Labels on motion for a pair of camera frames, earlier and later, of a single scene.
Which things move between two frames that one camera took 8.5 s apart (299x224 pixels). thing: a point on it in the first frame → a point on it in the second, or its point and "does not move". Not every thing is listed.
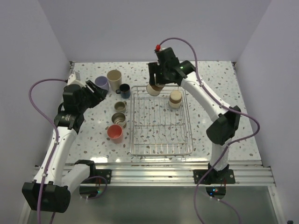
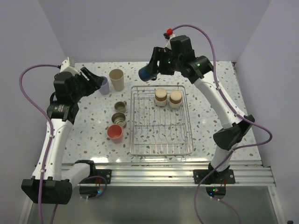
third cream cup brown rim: [119, 118] does not move
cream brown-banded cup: [175, 99] does not move
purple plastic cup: [103, 82] does not move
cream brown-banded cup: [154, 90] → [161, 97]
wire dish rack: [160, 125] does not move
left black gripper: [99, 94] → [94, 84]
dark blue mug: [124, 90] → [145, 76]
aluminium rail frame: [246, 172] does not move
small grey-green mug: [120, 106] does not move
